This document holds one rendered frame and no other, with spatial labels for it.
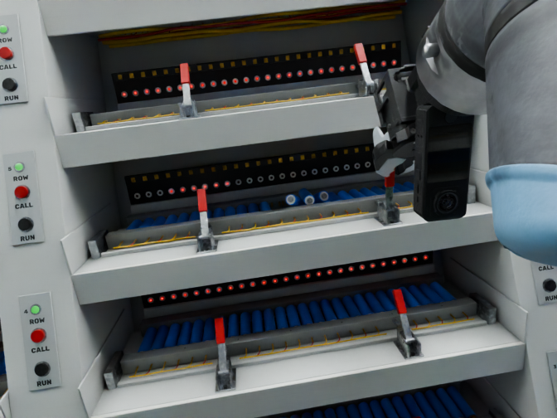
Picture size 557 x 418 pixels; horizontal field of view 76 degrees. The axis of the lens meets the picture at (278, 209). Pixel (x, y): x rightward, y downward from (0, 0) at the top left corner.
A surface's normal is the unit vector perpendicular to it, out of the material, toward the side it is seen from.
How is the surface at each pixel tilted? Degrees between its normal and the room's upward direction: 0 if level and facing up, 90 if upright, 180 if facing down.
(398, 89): 79
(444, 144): 112
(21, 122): 90
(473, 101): 153
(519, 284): 90
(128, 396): 19
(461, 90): 140
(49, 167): 90
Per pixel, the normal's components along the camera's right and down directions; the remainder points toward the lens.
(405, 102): 0.03, -0.24
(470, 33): -0.86, 0.48
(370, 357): -0.11, -0.95
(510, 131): -0.99, -0.12
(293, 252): 0.10, 0.27
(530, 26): -0.92, -0.18
